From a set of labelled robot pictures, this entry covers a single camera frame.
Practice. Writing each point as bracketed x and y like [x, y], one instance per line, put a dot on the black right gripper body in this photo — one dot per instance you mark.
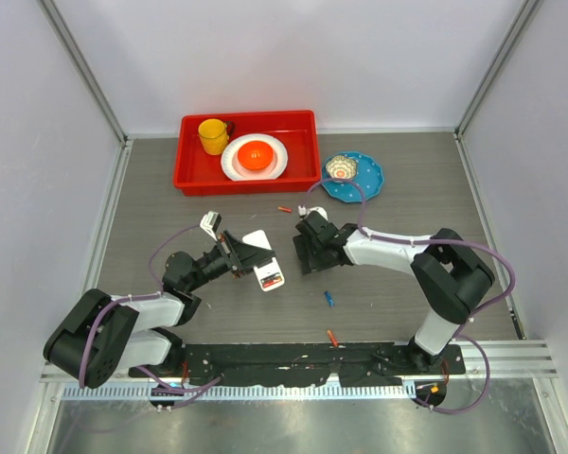
[319, 259]

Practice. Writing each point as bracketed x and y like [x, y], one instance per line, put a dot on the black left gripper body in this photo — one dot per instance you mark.
[218, 261]

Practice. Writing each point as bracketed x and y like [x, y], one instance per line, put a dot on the white red remote control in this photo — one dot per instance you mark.
[266, 268]

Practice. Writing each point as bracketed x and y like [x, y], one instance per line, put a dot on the black AAA battery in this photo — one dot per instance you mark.
[272, 278]

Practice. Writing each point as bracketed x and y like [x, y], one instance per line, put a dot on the red AAA battery front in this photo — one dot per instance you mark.
[272, 283]

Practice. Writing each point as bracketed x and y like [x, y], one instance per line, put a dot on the red orange AAA battery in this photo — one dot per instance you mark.
[332, 338]

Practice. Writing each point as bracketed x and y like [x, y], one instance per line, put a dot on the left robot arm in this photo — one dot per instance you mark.
[104, 334]

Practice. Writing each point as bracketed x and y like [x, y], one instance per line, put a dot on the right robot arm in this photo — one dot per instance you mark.
[452, 277]

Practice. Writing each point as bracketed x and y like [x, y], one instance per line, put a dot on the blue AAA battery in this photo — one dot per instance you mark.
[329, 299]

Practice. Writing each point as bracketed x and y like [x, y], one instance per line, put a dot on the small patterned bowl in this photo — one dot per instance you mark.
[341, 167]

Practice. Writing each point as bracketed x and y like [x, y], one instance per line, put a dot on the blue polka dot plate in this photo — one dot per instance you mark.
[370, 178]

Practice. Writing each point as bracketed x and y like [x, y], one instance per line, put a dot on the white plate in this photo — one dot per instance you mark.
[235, 172]

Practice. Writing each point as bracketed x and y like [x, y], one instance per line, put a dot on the orange bowl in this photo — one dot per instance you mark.
[255, 155]

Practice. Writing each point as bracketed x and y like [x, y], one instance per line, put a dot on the red plastic bin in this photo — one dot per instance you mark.
[197, 173]

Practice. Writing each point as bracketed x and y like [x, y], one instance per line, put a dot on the yellow cup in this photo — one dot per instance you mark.
[215, 135]

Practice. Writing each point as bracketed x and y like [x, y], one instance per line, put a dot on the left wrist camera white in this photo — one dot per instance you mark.
[210, 223]

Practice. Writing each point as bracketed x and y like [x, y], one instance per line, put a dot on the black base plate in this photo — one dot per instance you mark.
[301, 365]

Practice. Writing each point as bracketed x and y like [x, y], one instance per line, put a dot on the white cable duct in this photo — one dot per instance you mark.
[332, 390]

